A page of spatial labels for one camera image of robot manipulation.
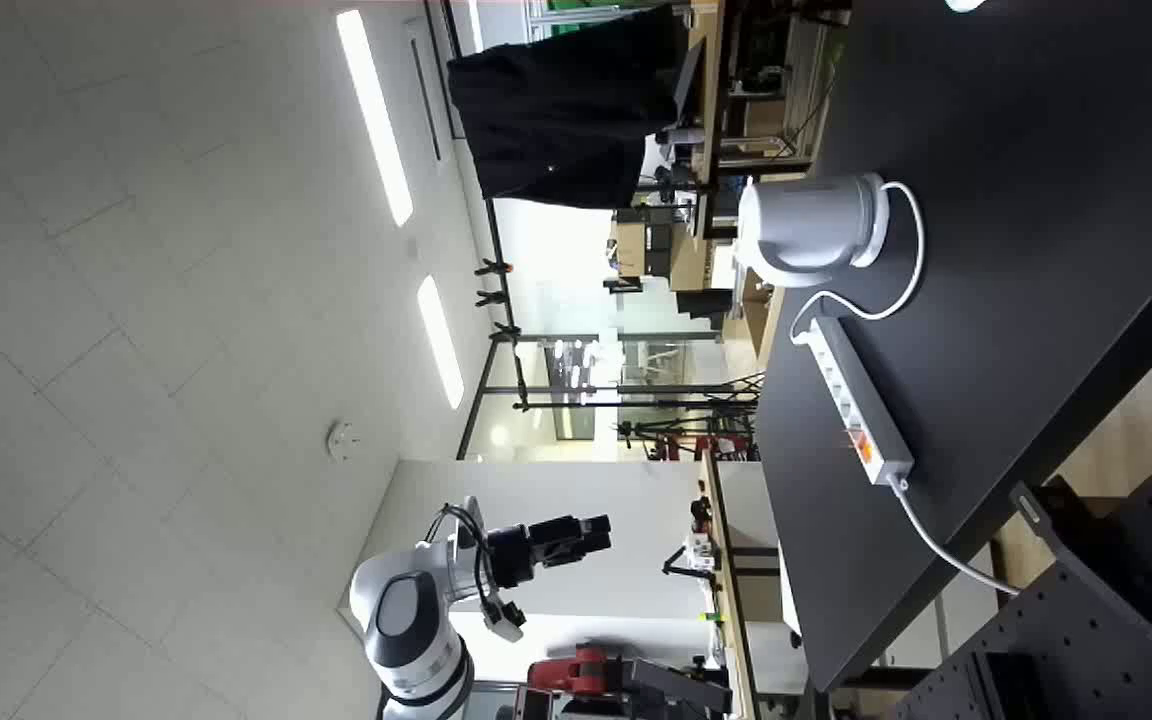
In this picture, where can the red machine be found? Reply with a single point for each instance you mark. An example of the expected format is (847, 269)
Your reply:
(577, 669)

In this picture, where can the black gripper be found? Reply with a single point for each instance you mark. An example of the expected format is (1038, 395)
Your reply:
(553, 540)

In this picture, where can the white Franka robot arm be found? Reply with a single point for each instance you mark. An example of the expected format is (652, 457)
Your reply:
(406, 630)

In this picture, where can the long ceiling light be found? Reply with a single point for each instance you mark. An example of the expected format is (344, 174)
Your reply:
(442, 343)
(375, 115)

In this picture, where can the black backdrop pole frame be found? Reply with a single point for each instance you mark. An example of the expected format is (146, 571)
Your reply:
(491, 387)

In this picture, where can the white electric kettle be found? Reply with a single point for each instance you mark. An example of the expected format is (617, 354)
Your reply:
(809, 226)

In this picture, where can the white power strip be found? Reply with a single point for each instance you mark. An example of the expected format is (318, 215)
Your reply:
(855, 400)

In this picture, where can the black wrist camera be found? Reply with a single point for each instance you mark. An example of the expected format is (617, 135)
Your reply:
(504, 554)

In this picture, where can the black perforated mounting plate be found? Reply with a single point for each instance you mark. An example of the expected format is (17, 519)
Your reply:
(1082, 615)

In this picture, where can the black hanging cloth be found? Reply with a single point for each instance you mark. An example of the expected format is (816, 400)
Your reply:
(557, 107)

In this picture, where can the black pole clamp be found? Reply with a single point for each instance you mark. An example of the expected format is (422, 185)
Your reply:
(495, 269)
(495, 298)

